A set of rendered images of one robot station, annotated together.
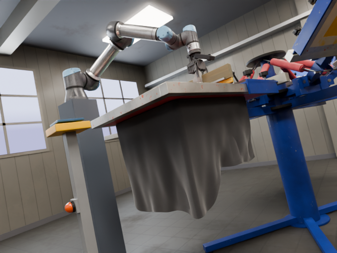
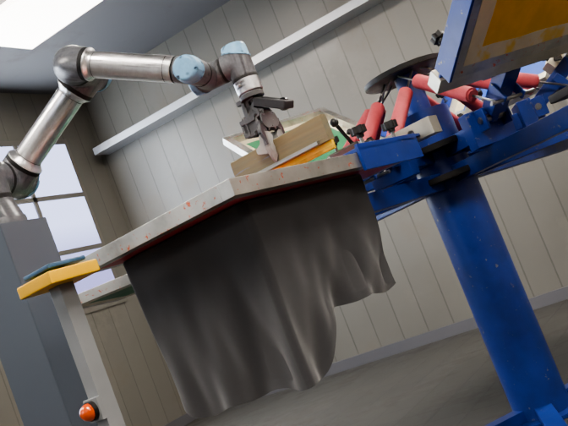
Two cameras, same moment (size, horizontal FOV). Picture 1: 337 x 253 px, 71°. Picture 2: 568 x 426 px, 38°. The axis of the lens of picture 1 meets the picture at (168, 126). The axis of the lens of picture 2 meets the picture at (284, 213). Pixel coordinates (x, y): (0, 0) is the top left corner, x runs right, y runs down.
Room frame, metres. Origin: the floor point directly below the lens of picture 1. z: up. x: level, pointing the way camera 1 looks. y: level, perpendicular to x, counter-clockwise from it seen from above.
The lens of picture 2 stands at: (-0.92, 0.16, 0.74)
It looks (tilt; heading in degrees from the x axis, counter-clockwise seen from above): 5 degrees up; 351
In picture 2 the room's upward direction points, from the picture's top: 21 degrees counter-clockwise
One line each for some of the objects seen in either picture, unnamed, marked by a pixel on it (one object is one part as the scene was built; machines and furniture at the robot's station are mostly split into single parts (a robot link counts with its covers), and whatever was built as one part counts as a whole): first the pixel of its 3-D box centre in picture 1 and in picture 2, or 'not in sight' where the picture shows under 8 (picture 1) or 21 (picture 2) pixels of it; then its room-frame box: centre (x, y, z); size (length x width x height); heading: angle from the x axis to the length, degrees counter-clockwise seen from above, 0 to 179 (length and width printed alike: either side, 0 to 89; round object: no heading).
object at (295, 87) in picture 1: (275, 97); (437, 155); (1.91, -0.90, 0.99); 0.82 x 0.79 x 0.12; 132
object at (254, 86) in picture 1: (259, 88); (385, 154); (1.16, -0.48, 0.98); 0.30 x 0.05 x 0.07; 132
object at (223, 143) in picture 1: (224, 146); (335, 270); (1.01, -0.21, 0.74); 0.46 x 0.04 x 0.42; 132
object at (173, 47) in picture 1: (174, 41); (206, 76); (1.37, -0.14, 1.39); 0.11 x 0.11 x 0.08; 66
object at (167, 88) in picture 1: (187, 105); (255, 205); (1.20, -0.12, 0.97); 0.79 x 0.58 x 0.04; 132
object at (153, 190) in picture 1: (152, 163); (212, 319); (1.01, 0.10, 0.74); 0.45 x 0.03 x 0.43; 42
